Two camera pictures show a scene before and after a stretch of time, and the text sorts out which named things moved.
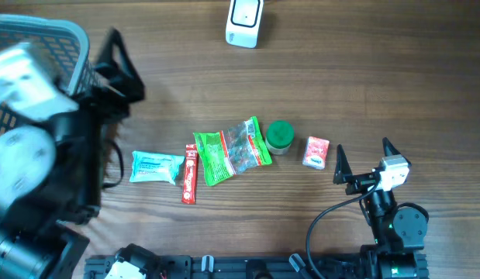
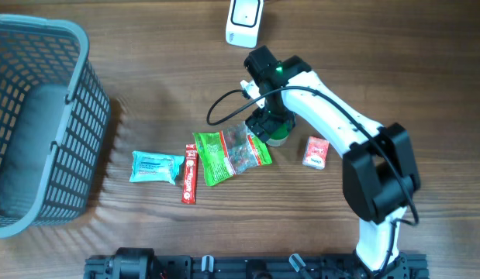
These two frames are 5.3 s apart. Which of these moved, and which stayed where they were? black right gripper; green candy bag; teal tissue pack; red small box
Moved: black right gripper
Stayed: red small box; teal tissue pack; green candy bag
